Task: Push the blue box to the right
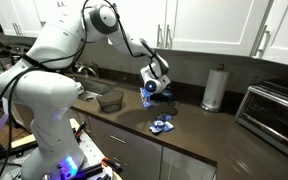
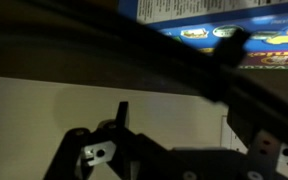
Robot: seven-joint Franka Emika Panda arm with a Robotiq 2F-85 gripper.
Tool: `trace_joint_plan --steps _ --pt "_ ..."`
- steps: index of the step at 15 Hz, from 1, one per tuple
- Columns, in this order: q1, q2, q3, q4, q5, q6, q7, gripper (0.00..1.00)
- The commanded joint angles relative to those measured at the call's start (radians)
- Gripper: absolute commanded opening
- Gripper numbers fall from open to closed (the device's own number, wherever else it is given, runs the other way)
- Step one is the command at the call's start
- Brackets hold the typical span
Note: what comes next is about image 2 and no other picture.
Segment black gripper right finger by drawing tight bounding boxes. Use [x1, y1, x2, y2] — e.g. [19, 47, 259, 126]
[228, 106, 288, 180]

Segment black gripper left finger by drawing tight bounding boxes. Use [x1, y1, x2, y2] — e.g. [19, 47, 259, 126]
[43, 101, 142, 180]

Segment blue snack box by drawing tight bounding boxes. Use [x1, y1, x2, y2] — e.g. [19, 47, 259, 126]
[118, 0, 288, 70]

